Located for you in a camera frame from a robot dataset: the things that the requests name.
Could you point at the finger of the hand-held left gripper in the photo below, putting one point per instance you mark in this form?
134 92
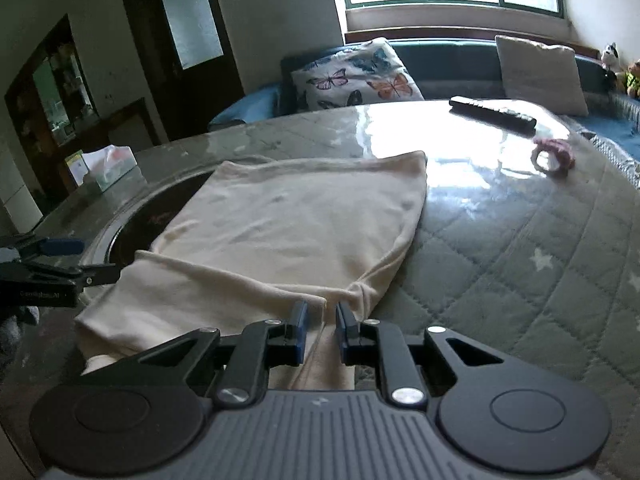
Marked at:
97 276
62 247

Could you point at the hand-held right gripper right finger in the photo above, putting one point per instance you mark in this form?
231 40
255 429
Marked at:
346 332

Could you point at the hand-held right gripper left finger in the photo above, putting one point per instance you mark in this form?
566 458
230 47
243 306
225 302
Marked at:
300 327

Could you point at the cream long-sleeved garment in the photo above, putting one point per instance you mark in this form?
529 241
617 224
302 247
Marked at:
280 220

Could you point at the round black induction cooktop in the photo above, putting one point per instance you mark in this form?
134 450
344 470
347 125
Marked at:
150 220

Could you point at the tissue box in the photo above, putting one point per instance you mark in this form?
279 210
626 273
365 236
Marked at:
107 167

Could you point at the dark glass-front display cabinet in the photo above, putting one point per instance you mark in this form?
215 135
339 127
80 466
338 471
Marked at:
30 110

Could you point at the dark door with frosted glass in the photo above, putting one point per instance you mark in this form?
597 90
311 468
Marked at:
200 90

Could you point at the butterfly print pillow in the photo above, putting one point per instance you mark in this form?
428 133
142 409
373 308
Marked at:
355 77

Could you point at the black remote control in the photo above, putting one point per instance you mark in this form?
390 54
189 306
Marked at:
492 112

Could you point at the pink hair scrunchie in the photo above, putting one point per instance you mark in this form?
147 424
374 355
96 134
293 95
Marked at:
562 152

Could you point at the teal sofa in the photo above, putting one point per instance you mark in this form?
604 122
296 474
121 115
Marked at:
450 60

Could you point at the plain white pillow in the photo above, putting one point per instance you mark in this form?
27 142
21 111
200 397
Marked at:
542 72

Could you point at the black and white plush toy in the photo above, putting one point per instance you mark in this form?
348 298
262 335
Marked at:
610 57

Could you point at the yellow and green plush toy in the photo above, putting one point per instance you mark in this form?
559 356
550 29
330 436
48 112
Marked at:
632 80

